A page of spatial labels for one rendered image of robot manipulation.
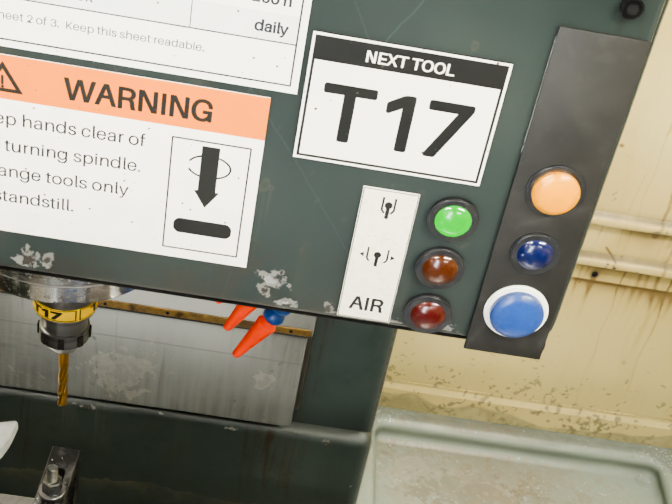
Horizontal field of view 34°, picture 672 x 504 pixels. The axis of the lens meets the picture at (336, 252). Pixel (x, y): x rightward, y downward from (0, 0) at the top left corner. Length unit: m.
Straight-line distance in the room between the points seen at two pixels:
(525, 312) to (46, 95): 0.28
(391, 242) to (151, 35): 0.17
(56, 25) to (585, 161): 0.27
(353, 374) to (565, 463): 0.68
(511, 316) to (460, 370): 1.40
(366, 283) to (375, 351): 0.91
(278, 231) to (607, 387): 1.52
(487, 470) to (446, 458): 0.08
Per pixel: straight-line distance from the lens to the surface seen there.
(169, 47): 0.55
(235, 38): 0.54
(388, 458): 2.02
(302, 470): 1.65
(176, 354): 1.50
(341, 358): 1.53
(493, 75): 0.55
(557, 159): 0.58
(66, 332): 0.91
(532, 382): 2.05
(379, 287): 0.61
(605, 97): 0.56
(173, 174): 0.58
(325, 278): 0.61
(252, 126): 0.56
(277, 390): 1.53
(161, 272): 0.62
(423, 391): 2.04
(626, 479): 2.15
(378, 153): 0.57
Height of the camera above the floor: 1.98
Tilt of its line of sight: 34 degrees down
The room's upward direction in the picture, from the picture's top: 11 degrees clockwise
